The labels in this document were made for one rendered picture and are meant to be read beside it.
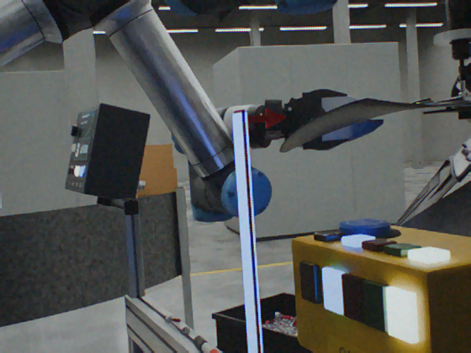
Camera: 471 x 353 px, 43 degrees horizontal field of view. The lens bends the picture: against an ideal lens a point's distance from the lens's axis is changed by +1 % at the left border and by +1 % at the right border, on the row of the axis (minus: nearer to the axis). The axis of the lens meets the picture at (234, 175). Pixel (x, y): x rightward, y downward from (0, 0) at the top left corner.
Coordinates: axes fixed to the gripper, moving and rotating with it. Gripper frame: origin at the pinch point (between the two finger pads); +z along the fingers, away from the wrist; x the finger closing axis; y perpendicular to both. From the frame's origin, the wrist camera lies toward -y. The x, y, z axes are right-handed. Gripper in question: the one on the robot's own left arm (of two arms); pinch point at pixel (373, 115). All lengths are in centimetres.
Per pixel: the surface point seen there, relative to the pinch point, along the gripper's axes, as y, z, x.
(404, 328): -49, 16, 20
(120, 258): 108, -138, 36
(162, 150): 619, -488, -60
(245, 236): -22.9, -9.2, 16.4
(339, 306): -45, 10, 19
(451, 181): 9.9, 8.9, 9.7
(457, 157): 15.5, 9.1, 5.8
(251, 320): -21.9, -9.1, 26.4
